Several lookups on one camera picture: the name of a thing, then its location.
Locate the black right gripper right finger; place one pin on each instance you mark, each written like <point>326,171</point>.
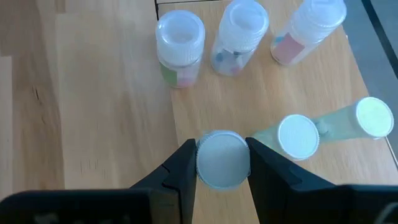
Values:
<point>295,196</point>

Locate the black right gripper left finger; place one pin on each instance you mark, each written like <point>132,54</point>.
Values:
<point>168,193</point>

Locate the white bottle green label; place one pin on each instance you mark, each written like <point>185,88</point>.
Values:
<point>308,31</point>
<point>237,37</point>
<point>180,46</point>

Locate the wooden shelf black metal legs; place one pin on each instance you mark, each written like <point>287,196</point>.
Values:
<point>242,99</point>

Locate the green teal pill bottle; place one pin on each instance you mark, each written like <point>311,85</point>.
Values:
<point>222,160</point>

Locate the teal pill bottle white cap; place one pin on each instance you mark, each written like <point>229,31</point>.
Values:
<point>370,116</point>
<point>295,137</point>

